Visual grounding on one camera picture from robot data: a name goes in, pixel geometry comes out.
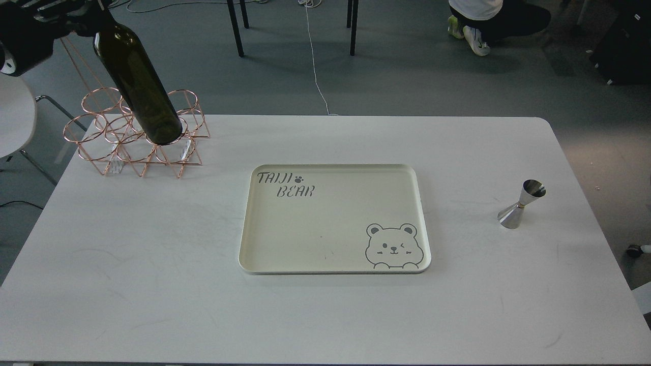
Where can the rose gold wire bottle rack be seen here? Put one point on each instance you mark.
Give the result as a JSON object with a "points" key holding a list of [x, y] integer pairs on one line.
{"points": [[109, 136]]}

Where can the black case in background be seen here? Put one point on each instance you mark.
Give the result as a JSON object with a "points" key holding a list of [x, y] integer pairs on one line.
{"points": [[622, 56]]}

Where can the black table legs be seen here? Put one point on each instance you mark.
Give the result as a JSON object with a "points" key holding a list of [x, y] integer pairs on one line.
{"points": [[352, 24], [235, 23]]}

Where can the dark green wine bottle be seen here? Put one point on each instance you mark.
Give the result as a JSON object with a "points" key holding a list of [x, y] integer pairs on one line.
{"points": [[125, 59]]}

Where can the silver steel jigger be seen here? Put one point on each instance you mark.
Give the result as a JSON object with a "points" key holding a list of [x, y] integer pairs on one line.
{"points": [[511, 216]]}

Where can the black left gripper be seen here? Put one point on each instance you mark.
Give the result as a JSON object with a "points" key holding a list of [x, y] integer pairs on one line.
{"points": [[30, 28]]}

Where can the crouching person in background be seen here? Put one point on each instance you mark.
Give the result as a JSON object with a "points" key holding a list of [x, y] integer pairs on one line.
{"points": [[484, 23]]}

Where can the black table legs right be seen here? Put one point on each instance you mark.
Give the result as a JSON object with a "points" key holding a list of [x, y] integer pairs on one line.
{"points": [[352, 24]]}

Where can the black table legs left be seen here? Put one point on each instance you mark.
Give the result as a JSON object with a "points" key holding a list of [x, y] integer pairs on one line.
{"points": [[235, 23]]}

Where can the cream bear serving tray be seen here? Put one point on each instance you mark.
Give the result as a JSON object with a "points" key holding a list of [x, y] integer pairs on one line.
{"points": [[334, 218]]}

